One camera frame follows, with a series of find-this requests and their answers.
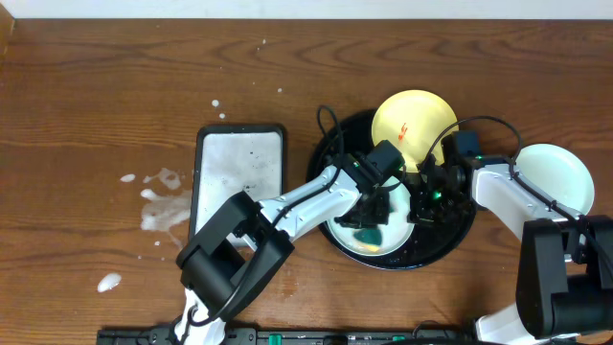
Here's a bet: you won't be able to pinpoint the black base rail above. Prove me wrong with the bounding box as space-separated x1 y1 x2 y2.
96 327 478 345

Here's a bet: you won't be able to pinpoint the light green plate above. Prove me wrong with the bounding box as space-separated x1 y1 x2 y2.
516 144 595 215
326 176 415 257

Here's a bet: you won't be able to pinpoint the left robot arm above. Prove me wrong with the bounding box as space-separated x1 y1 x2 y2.
174 140 404 344

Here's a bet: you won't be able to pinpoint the black round tray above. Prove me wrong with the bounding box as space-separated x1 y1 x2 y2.
318 108 477 270

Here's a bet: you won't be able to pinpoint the black rectangular soap tray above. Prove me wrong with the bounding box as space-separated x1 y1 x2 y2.
189 124 286 238

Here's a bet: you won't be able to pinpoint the light green plate front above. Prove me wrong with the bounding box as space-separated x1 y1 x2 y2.
326 176 415 257

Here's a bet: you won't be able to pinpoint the yellow plate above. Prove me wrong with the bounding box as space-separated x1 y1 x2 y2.
371 90 457 173

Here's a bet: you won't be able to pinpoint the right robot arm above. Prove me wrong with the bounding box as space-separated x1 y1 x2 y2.
409 131 612 344

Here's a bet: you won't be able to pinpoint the green yellow sponge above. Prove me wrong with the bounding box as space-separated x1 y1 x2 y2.
353 227 383 247

